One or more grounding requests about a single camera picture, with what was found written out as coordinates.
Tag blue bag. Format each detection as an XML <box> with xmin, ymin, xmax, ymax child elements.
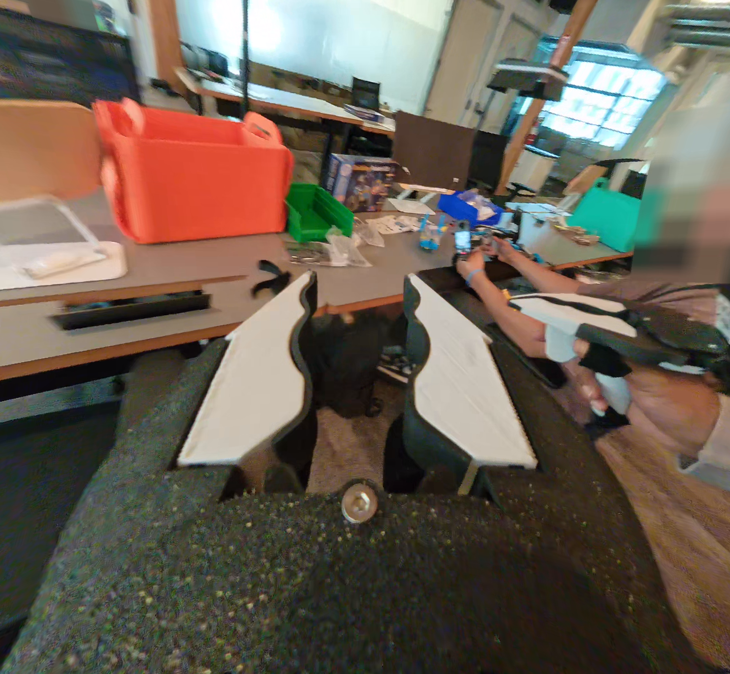
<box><xmin>438</xmin><ymin>189</ymin><xmax>505</xmax><ymax>227</ymax></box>

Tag black backpack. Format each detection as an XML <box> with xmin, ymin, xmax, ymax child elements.
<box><xmin>306</xmin><ymin>312</ymin><xmax>398</xmax><ymax>418</ymax></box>

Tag white foam tray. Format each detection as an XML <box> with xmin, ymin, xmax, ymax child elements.
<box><xmin>0</xmin><ymin>195</ymin><xmax>129</xmax><ymax>290</ymax></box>

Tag teal bag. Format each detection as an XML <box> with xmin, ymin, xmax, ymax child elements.
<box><xmin>568</xmin><ymin>181</ymin><xmax>643</xmax><ymax>255</ymax></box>

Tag green plastic bin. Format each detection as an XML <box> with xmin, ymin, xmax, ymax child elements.
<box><xmin>286</xmin><ymin>184</ymin><xmax>355</xmax><ymax>243</ymax></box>

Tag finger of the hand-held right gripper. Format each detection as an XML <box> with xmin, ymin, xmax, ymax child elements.
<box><xmin>536</xmin><ymin>312</ymin><xmax>622</xmax><ymax>364</ymax></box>
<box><xmin>510</xmin><ymin>292</ymin><xmax>637</xmax><ymax>321</ymax></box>

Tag clear plastic bags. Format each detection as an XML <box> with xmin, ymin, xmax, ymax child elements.
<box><xmin>283</xmin><ymin>229</ymin><xmax>374</xmax><ymax>269</ymax></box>

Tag black screen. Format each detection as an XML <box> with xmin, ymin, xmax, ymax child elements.
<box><xmin>0</xmin><ymin>7</ymin><xmax>140</xmax><ymax>107</ymax></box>

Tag black strap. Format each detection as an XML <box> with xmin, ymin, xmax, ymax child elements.
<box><xmin>252</xmin><ymin>260</ymin><xmax>293</xmax><ymax>297</ymax></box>

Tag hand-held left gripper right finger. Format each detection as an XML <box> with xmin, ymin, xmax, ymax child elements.
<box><xmin>382</xmin><ymin>275</ymin><xmax>539</xmax><ymax>494</ymax></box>

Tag brown cardboard board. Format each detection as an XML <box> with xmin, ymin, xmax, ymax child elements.
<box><xmin>0</xmin><ymin>100</ymin><xmax>103</xmax><ymax>202</ymax></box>

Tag person's right hand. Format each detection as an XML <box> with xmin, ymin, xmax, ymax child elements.
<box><xmin>571</xmin><ymin>338</ymin><xmax>730</xmax><ymax>458</ymax></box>

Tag long wooden table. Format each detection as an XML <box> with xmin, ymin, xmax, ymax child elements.
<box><xmin>175</xmin><ymin>67</ymin><xmax>395</xmax><ymax>138</ymax></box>

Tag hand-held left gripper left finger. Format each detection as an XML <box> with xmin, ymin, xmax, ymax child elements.
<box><xmin>177</xmin><ymin>273</ymin><xmax>320</xmax><ymax>492</ymax></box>

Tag brown panel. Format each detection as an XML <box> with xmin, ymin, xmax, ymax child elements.
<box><xmin>392</xmin><ymin>113</ymin><xmax>480</xmax><ymax>191</ymax></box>

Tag orange storage bin with handles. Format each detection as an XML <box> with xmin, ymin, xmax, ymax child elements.
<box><xmin>94</xmin><ymin>98</ymin><xmax>295</xmax><ymax>245</ymax></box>

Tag blue printed box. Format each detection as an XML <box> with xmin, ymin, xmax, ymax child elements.
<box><xmin>325</xmin><ymin>155</ymin><xmax>400</xmax><ymax>214</ymax></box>

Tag person's right forearm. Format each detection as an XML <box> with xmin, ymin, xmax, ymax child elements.
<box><xmin>685</xmin><ymin>395</ymin><xmax>730</xmax><ymax>492</ymax></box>

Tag grey topped work desk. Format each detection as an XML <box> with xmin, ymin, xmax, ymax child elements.
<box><xmin>0</xmin><ymin>189</ymin><xmax>635</xmax><ymax>384</ymax></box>

